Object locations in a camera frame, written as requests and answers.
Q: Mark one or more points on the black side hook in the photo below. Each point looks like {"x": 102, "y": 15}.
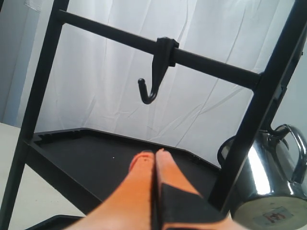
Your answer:
{"x": 276, "y": 101}

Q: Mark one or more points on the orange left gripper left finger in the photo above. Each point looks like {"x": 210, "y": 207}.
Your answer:
{"x": 129, "y": 206}

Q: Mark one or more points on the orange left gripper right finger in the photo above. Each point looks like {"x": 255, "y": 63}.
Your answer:
{"x": 181, "y": 206}

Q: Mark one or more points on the black hook on rail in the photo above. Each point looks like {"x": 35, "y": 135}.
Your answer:
{"x": 162, "y": 59}

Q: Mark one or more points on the stainless steel mug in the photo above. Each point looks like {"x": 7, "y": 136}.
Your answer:
{"x": 271, "y": 190}

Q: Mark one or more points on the black two-shelf metal rack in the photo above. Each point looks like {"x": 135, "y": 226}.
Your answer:
{"x": 85, "y": 121}

